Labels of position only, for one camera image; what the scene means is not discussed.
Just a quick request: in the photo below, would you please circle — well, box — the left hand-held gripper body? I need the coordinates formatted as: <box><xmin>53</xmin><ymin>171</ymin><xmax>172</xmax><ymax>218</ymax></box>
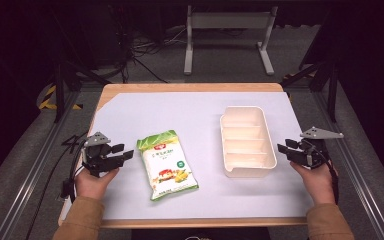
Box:
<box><xmin>81</xmin><ymin>131</ymin><xmax>125</xmax><ymax>178</ymax></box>

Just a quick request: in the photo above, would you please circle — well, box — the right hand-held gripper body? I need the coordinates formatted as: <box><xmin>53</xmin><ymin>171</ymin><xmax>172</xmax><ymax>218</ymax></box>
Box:
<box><xmin>294</xmin><ymin>126</ymin><xmax>345</xmax><ymax>170</ymax></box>

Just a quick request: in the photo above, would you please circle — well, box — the person's left hand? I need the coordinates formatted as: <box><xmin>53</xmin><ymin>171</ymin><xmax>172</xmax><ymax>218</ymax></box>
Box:
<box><xmin>74</xmin><ymin>166</ymin><xmax>120</xmax><ymax>201</ymax></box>

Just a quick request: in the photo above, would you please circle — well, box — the person's right hand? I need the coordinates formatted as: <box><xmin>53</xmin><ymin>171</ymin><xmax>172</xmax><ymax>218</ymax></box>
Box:
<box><xmin>289</xmin><ymin>161</ymin><xmax>340</xmax><ymax>206</ymax></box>

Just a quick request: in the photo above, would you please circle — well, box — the white divided plastic container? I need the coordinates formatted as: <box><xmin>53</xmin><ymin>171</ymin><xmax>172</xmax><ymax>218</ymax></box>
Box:
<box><xmin>219</xmin><ymin>105</ymin><xmax>278</xmax><ymax>179</ymax></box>

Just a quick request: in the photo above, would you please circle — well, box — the green and white snack packet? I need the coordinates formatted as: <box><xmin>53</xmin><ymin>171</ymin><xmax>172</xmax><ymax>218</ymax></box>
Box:
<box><xmin>136</xmin><ymin>129</ymin><xmax>200</xmax><ymax>202</ymax></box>

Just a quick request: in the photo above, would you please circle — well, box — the black metal stand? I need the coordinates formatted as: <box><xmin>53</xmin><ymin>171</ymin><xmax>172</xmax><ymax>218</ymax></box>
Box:
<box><xmin>280</xmin><ymin>59</ymin><xmax>340</xmax><ymax>124</ymax></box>
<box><xmin>51</xmin><ymin>61</ymin><xmax>112</xmax><ymax>124</ymax></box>

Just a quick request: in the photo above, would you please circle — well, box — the white table mat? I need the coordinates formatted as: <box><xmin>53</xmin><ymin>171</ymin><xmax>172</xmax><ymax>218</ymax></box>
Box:
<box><xmin>59</xmin><ymin>91</ymin><xmax>315</xmax><ymax>221</ymax></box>

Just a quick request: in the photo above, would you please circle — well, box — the white metal stand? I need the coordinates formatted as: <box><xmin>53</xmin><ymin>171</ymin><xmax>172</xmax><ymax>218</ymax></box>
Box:
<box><xmin>183</xmin><ymin>4</ymin><xmax>279</xmax><ymax>77</ymax></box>

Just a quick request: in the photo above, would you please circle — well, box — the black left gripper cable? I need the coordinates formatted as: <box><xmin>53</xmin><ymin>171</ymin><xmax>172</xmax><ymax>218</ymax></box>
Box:
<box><xmin>59</xmin><ymin>139</ymin><xmax>88</xmax><ymax>203</ymax></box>

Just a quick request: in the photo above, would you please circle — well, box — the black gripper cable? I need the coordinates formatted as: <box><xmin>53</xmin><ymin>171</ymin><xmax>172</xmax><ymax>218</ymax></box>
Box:
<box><xmin>59</xmin><ymin>139</ymin><xmax>88</xmax><ymax>203</ymax></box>
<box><xmin>326</xmin><ymin>159</ymin><xmax>340</xmax><ymax>205</ymax></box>

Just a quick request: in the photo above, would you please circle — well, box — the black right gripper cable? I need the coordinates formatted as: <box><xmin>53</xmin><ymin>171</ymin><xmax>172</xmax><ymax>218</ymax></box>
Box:
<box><xmin>326</xmin><ymin>159</ymin><xmax>340</xmax><ymax>205</ymax></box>

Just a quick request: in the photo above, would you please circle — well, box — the aluminium floor rail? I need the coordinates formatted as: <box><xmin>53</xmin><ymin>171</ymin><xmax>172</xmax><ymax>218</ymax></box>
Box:
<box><xmin>0</xmin><ymin>90</ymin><xmax>82</xmax><ymax>240</ymax></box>
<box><xmin>313</xmin><ymin>90</ymin><xmax>384</xmax><ymax>240</ymax></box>

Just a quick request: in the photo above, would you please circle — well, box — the bundle of black floor cables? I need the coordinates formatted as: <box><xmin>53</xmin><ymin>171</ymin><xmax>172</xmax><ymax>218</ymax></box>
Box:
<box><xmin>111</xmin><ymin>23</ymin><xmax>189</xmax><ymax>84</ymax></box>

